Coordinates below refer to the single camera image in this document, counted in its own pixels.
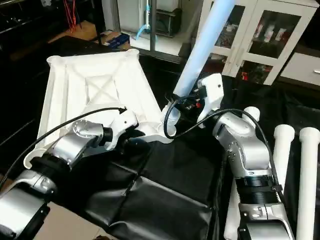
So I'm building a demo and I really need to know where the white plastic table leg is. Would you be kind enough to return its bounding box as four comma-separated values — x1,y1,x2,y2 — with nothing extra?
162,0,237,139
295,126,320,240
223,106,261,240
271,124,296,202

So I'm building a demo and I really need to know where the white plastic table top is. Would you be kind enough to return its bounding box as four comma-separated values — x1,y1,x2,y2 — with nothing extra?
23,48,177,170

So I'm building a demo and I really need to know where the black work mat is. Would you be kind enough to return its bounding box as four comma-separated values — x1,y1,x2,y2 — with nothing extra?
0,37,320,240

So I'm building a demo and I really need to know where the white glass door cabinet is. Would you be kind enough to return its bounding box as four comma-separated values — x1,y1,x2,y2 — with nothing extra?
194,0,320,87

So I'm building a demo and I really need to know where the grey metal pole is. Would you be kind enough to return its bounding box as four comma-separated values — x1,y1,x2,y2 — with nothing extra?
148,0,158,53

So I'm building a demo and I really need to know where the light blue mop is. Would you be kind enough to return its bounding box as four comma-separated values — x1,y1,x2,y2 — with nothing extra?
135,0,154,41

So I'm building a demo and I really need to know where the brown cardboard box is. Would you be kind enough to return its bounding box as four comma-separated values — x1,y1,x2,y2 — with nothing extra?
98,30,131,50

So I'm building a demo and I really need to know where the white appliance cabinet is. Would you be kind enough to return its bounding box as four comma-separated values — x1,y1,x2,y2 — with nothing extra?
117,0,183,38

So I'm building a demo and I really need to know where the white drawer unit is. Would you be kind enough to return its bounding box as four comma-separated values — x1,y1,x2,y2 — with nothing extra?
280,51,320,87

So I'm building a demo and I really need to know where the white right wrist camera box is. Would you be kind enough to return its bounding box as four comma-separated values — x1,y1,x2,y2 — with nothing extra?
196,73,225,129

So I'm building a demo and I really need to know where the red cable bundle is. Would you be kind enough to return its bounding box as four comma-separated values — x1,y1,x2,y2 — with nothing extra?
63,0,81,28

